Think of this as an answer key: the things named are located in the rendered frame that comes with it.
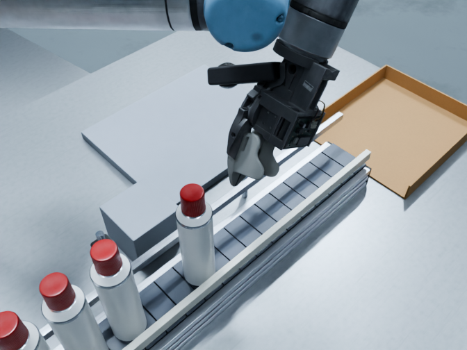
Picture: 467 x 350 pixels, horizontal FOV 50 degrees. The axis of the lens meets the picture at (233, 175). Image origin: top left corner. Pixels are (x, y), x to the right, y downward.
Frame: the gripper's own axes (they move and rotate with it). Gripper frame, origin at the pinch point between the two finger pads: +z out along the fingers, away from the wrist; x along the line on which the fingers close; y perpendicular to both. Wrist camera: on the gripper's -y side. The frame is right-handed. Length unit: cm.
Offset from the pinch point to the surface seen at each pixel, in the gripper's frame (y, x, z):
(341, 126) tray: -8.4, 47.1, -1.7
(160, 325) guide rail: 4.6, -9.3, 21.5
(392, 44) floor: -79, 227, -9
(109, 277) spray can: 1.3, -19.0, 11.8
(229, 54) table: -46, 49, -2
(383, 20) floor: -97, 242, -18
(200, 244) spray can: 2.7, -5.0, 9.3
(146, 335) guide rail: 4.4, -11.3, 22.6
